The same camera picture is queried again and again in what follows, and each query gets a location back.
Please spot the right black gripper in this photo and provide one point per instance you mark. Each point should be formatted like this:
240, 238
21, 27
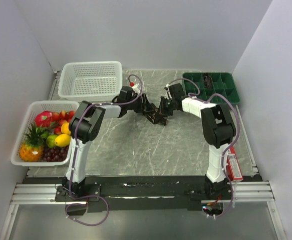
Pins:
162, 110

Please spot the white fruit basket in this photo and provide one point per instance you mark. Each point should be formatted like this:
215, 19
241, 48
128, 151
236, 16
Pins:
33, 110

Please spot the red strawberries cluster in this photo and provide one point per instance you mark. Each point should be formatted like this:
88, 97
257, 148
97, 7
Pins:
59, 118

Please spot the red rectangular box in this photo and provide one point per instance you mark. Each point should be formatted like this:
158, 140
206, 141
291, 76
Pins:
233, 169

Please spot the purple grapes bunch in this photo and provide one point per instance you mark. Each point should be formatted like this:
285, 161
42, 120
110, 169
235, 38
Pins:
56, 154

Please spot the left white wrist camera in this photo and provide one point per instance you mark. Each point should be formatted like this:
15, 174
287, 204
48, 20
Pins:
135, 87

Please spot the white perforated empty basket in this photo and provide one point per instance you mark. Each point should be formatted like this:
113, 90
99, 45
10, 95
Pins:
95, 81

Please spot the orange fruit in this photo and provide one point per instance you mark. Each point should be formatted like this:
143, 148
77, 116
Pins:
65, 128

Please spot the dark floral patterned tie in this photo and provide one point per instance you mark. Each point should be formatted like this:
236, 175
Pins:
155, 117

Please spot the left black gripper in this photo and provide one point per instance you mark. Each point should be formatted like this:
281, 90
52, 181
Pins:
146, 107

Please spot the aluminium rail frame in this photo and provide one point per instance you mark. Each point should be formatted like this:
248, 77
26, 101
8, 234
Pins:
34, 194

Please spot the green compartment organizer tray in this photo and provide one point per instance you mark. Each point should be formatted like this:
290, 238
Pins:
223, 84

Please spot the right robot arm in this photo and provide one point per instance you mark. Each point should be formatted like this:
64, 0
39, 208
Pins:
218, 131

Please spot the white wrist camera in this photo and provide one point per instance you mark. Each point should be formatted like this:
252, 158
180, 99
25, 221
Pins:
135, 87
167, 94

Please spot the pineapple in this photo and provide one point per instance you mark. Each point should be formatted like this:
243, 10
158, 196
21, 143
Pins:
33, 146

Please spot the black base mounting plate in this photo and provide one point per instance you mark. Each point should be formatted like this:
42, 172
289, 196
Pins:
122, 193

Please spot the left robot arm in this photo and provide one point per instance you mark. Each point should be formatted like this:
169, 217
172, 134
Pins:
85, 127

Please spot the green lime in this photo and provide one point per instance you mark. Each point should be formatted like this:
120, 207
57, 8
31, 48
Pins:
50, 141

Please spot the pink dragon fruit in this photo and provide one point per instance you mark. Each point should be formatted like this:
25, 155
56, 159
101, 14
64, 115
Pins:
44, 119

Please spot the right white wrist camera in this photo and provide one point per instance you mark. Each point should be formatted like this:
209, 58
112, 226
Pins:
167, 94

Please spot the rolled brown tie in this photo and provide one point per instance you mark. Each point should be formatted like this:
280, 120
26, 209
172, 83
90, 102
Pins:
207, 80

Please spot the yellow lemon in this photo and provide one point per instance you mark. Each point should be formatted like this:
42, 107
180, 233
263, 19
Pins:
62, 140

